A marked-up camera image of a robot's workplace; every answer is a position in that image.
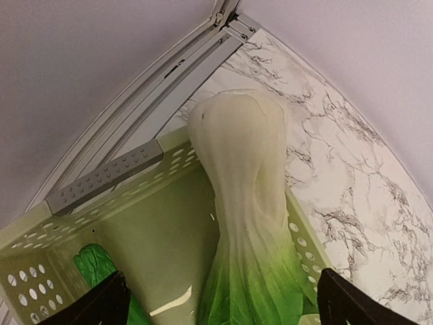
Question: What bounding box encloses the pale green plastic basket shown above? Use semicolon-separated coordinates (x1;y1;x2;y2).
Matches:
0;127;336;325

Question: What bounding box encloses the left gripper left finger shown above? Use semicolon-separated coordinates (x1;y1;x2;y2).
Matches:
41;271;131;325

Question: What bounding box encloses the fake green bok choy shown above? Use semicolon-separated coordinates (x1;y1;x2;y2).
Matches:
73;88;321;325

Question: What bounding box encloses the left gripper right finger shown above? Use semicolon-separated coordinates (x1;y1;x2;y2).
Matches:
317;268;415;325

